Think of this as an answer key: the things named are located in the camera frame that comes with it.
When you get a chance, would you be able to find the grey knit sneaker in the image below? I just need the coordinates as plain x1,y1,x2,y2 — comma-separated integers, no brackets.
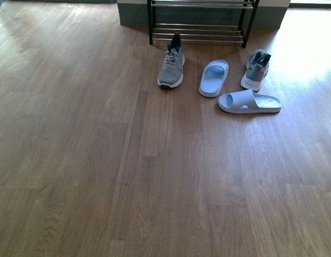
157,33,185,89
241,49,271,92

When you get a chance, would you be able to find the light blue slide slipper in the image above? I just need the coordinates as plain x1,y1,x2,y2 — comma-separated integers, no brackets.
218,89,282,114
199,60,229,97

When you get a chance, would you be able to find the black metal shoe rack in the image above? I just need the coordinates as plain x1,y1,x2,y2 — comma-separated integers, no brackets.
147,1,259,48

